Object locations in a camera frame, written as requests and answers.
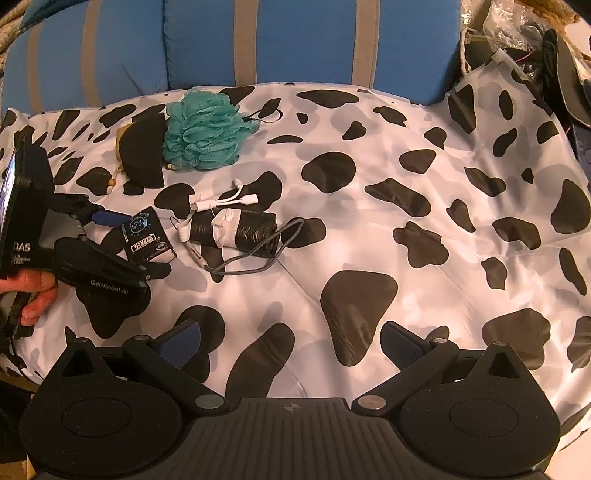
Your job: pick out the black fluffy cloth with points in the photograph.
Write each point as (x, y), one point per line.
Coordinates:
(144, 152)

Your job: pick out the beige woven cloth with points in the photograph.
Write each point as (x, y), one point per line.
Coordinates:
(11, 23)

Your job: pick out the clear plastic bag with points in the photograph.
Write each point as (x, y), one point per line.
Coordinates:
(512, 21)

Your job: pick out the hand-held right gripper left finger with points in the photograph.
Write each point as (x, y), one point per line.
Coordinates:
(181, 344)

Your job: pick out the black plastic bag roll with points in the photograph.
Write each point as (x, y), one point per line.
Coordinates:
(251, 230)

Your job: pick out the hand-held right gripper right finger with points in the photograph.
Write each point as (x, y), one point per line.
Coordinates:
(400, 344)

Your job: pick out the small black box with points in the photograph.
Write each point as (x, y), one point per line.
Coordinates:
(144, 233)

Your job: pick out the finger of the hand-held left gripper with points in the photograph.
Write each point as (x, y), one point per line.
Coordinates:
(121, 261)
(109, 217)

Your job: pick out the teal mesh bath loofah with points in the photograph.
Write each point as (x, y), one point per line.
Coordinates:
(203, 131)

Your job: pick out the person's left hand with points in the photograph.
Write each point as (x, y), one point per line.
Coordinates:
(33, 293)

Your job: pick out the cow print blanket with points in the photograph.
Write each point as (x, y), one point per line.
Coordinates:
(369, 230)

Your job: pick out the blue striped cushion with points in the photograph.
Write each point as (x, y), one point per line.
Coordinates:
(207, 41)

